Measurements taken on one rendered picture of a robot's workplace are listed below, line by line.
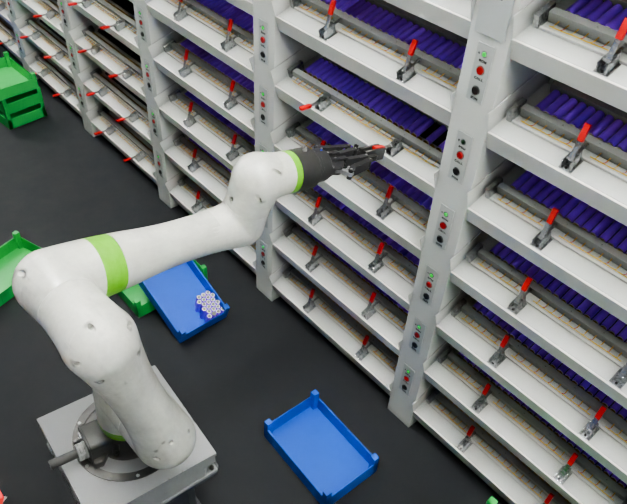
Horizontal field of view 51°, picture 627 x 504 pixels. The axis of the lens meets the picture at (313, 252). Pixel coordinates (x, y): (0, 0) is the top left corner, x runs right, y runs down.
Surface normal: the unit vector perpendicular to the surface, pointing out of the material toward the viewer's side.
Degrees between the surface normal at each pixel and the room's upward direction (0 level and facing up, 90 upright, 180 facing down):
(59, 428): 4
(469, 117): 90
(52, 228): 0
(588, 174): 17
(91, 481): 4
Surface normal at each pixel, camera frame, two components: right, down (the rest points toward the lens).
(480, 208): -0.18, -0.58
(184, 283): 0.27, -0.51
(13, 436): 0.05, -0.74
